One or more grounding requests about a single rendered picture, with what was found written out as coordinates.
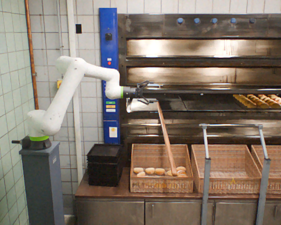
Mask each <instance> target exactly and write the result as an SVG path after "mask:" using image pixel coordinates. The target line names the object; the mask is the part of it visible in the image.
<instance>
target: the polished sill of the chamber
mask: <svg viewBox="0 0 281 225"><path fill-rule="evenodd" d="M162 115H163V116H222V117H281V111H162ZM127 116H159V111H140V110H127Z"/></svg>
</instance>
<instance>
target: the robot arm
mask: <svg viewBox="0 0 281 225"><path fill-rule="evenodd" d="M55 66H56V69H57V70H58V72H60V73H62V74H65V75H64V77H63V80H62V82H61V85H60V87H59V89H58V91H57V93H56V95H55V97H54V99H53V101H52V103H51V104H50V106H49V108H48V109H47V111H44V110H33V111H30V112H28V113H27V123H28V131H29V136H26V137H24V138H23V139H21V140H20V141H18V140H12V143H13V144H20V145H22V149H26V148H29V149H30V150H45V149H48V148H50V147H51V146H52V143H51V141H50V139H49V136H53V135H56V134H57V133H58V132H59V130H60V128H61V125H62V121H63V118H64V116H65V113H66V110H67V108H68V105H69V103H70V101H71V99H72V97H73V95H74V93H75V91H76V89H77V87H78V85H79V84H80V82H81V80H82V79H83V77H89V78H95V79H101V80H105V81H106V90H105V94H106V96H107V98H109V99H111V100H113V99H119V98H130V97H137V101H139V102H141V103H144V104H145V105H149V103H153V102H158V100H149V101H148V100H147V99H146V98H144V97H143V96H142V95H143V93H142V92H143V90H142V89H143V88H145V87H146V86H147V85H148V84H150V85H158V83H154V82H149V80H146V81H143V82H141V83H138V84H137V87H132V88H130V87H120V86H119V79H120V75H119V72H118V71H117V70H115V69H108V68H103V67H98V66H95V65H92V64H89V63H87V62H85V61H84V60H83V59H82V58H71V57H68V56H61V57H59V58H58V59H57V60H56V63H55ZM146 82H147V83H146ZM144 83H146V84H145V85H144V86H143V87H141V88H139V86H140V85H142V84H144ZM139 97H141V98H143V99H144V100H145V101H146V102H144V101H142V100H140V99H139Z"/></svg>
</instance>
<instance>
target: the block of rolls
mask: <svg viewBox="0 0 281 225"><path fill-rule="evenodd" d="M233 97H235V98H236V99H237V100H239V101H240V102H242V104H244V105H245V106H247V107H248V108H256V107H257V106H259V107H260V108H263V109H266V108H269V107H270V106H271V107H272V108H281V98H279V97H277V96H275V95H233Z"/></svg>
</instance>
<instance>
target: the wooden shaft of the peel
mask: <svg viewBox="0 0 281 225"><path fill-rule="evenodd" d="M157 107H158V111H159V116H160V120H161V126H162V131H163V135H164V140H165V145H166V150H167V154H168V159H169V164H170V169H171V173H172V176H173V177H176V176H177V171H176V167H175V163H174V159H173V155H172V151H171V147H170V143H169V139H168V135H167V131H166V127H165V123H164V119H163V115H162V111H161V107H160V103H159V101H158V102H157Z"/></svg>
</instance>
